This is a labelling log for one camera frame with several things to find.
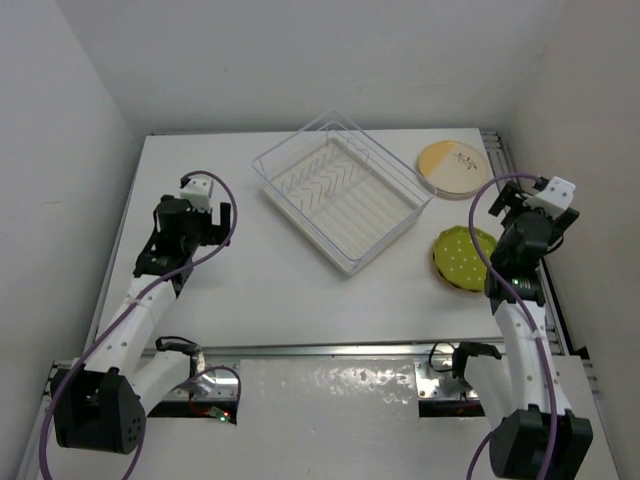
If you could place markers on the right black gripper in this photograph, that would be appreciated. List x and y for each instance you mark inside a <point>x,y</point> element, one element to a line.
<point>560,224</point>

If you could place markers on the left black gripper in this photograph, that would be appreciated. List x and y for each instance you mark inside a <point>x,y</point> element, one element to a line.
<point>214,233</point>

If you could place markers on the cream plate pink rim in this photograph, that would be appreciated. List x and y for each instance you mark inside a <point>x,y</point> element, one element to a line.
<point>453,196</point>

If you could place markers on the cream plate yellow rim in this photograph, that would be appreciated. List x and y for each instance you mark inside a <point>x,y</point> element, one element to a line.
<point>453,166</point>

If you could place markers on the green dotted plate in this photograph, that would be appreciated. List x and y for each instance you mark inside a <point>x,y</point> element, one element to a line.
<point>458,259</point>

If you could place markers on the orange dotted plate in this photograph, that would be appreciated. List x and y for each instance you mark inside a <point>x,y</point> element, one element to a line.
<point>440,275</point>

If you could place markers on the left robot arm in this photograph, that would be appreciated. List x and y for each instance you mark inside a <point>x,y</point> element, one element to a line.
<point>101,403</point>

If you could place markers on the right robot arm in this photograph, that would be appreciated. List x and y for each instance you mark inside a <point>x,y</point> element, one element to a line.
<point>534,432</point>

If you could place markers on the small circuit board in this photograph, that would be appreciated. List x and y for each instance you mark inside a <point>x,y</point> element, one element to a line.
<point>202,408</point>

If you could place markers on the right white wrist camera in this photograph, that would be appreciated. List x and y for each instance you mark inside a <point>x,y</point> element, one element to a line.
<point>554,199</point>

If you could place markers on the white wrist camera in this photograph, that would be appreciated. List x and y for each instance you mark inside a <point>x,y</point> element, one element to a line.
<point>554,199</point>
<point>198,192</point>

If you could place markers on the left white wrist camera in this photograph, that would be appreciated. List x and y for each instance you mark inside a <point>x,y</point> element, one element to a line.
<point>198,192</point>

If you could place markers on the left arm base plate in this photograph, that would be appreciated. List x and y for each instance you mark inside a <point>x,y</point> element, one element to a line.
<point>213,382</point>

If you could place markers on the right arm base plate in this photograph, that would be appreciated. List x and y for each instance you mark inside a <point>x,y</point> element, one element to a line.
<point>435,380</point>

